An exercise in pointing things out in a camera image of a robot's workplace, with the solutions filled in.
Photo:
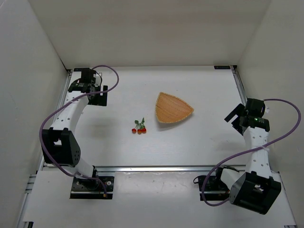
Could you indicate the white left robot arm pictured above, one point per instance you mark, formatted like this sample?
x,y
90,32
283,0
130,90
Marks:
x,y
59,145

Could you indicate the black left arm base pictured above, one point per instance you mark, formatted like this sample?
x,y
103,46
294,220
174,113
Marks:
x,y
92,189

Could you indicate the fake red cherries bunch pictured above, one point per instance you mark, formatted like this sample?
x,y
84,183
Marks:
x,y
139,127

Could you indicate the woven bamboo fruit bowl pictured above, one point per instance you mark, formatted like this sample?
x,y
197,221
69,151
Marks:
x,y
171,109

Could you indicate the aluminium right table rail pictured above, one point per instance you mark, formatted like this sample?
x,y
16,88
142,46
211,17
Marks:
x,y
239,84

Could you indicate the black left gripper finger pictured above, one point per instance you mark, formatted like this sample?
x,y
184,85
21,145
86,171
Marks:
x,y
104,91
98,100

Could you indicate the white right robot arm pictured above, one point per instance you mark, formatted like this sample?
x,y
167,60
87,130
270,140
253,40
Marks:
x,y
255,189

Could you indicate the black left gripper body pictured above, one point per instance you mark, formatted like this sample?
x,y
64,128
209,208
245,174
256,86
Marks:
x,y
98,96

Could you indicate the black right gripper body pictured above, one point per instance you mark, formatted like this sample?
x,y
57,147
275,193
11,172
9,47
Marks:
x,y
236,116

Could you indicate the aluminium front table rail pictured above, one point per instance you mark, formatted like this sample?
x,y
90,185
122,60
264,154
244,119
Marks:
x,y
200,168

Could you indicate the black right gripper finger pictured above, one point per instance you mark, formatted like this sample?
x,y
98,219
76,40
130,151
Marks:
x,y
236,124
238,110

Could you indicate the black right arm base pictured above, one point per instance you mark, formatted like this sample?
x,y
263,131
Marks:
x,y
217,190

